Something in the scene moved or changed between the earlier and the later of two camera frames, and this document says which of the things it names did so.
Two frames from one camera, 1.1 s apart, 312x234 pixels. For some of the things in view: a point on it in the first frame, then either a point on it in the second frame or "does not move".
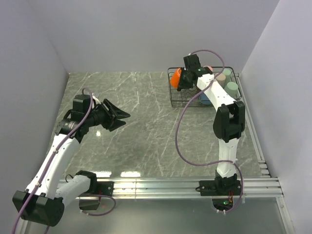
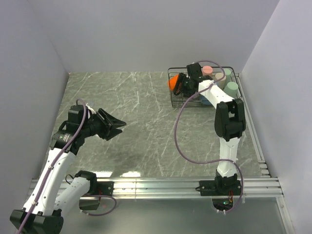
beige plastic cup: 221,78 does not move
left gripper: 113,113 -> 107,132
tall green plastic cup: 232,89 does not move
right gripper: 182,85 -> 182,78
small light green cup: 227,72 does not move
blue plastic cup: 204,99 does not move
